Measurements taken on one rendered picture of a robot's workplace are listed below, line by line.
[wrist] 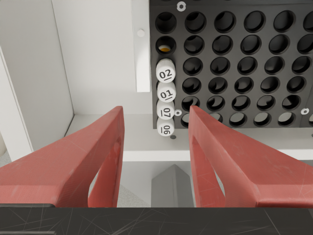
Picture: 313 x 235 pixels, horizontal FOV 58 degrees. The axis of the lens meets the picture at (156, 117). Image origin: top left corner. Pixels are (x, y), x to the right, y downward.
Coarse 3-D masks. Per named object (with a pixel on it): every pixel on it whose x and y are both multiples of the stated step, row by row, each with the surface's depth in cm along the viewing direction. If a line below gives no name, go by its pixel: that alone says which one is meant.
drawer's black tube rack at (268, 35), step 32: (192, 0) 16; (224, 0) 16; (256, 0) 16; (288, 0) 16; (192, 32) 18; (224, 32) 18; (256, 32) 18; (288, 32) 17; (192, 64) 22; (224, 64) 22; (256, 64) 19; (288, 64) 19; (192, 96) 20; (224, 96) 20; (256, 96) 20; (288, 96) 22
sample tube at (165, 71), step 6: (162, 48) 20; (168, 48) 21; (162, 60) 18; (168, 60) 18; (156, 66) 18; (162, 66) 18; (168, 66) 17; (174, 66) 18; (156, 72) 18; (162, 72) 18; (168, 72) 18; (174, 72) 18; (162, 78) 18; (168, 78) 18
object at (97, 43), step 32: (64, 0) 23; (96, 0) 23; (128, 0) 23; (64, 32) 24; (96, 32) 24; (128, 32) 24; (64, 64) 25; (96, 64) 25; (128, 64) 25; (96, 96) 27; (128, 96) 27; (128, 128) 26; (256, 128) 26; (288, 128) 26; (128, 160) 24; (160, 160) 24
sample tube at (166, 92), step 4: (160, 84) 19; (164, 84) 18; (168, 84) 18; (172, 84) 19; (160, 88) 18; (164, 88) 18; (168, 88) 18; (172, 88) 18; (160, 92) 18; (164, 92) 18; (168, 92) 18; (172, 92) 18; (160, 96) 19; (164, 96) 19; (168, 96) 19; (172, 96) 19; (164, 100) 19; (168, 100) 19
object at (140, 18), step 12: (132, 0) 21; (144, 0) 21; (132, 12) 22; (144, 12) 22; (132, 24) 22; (144, 24) 22; (144, 36) 23; (144, 48) 23; (144, 60) 24; (144, 72) 25; (144, 84) 25
